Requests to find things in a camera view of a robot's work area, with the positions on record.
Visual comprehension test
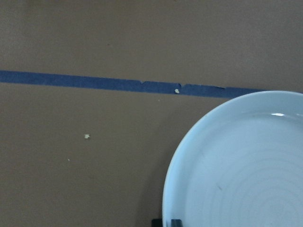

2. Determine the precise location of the light blue plate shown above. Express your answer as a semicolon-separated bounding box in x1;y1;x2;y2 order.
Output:
162;91;303;227

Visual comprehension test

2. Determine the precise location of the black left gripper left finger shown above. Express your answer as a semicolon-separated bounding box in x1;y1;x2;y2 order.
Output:
151;218;163;227

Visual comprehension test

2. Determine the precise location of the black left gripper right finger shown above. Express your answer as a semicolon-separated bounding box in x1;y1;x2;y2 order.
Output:
170;219;182;227

